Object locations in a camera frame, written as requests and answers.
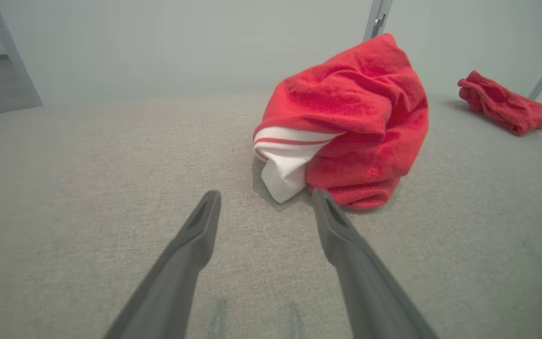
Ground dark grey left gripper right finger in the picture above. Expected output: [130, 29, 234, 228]
[311, 188, 438, 339]

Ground red Bulls 23 shorts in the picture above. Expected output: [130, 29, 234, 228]
[458, 70, 542, 136]

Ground single grey partition post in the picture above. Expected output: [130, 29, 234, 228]
[0, 0, 43, 107]

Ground grey paired partition post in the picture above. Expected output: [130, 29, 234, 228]
[377, 0, 394, 36]
[363, 0, 384, 42]

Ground red jersey with white sleeves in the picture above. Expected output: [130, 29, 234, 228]
[253, 33, 429, 210]

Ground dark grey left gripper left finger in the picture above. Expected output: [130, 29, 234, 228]
[104, 190, 221, 339]

